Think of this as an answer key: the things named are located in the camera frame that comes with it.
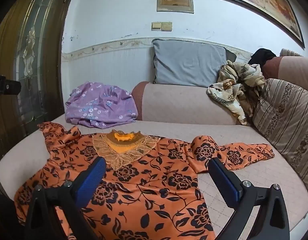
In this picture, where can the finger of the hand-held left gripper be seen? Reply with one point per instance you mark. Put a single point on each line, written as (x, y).
(6, 86)

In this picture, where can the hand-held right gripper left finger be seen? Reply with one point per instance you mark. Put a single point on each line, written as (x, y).
(90, 180)

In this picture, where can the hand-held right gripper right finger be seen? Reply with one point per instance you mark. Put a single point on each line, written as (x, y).
(224, 180)

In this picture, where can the orange black floral blouse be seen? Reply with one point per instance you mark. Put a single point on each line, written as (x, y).
(154, 180)

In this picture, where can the wooden door with glass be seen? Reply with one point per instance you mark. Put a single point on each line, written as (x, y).
(28, 55)

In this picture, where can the purple floral cloth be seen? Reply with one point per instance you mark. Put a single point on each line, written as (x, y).
(101, 105)

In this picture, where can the striped brown cushion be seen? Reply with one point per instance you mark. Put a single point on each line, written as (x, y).
(286, 120)

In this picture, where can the beige floral crumpled cloth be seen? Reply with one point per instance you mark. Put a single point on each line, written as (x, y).
(236, 87)

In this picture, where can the grey pillow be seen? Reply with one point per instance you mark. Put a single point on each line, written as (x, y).
(186, 62)

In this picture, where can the black cloth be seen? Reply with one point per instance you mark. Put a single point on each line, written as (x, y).
(263, 56)

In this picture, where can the beige light switches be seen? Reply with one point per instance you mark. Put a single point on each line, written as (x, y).
(162, 26)

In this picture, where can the beige wall panel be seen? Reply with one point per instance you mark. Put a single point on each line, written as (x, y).
(175, 1)

